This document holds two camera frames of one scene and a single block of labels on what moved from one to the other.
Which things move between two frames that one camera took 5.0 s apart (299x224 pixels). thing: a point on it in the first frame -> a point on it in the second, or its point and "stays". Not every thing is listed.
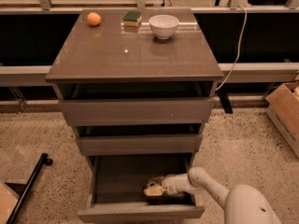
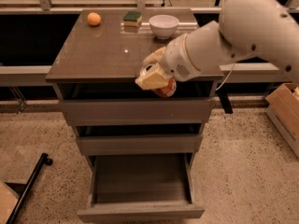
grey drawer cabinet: (138, 87) stays
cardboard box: (282, 105) stays
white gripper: (171, 184) -> (175, 58)
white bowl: (163, 26) stays
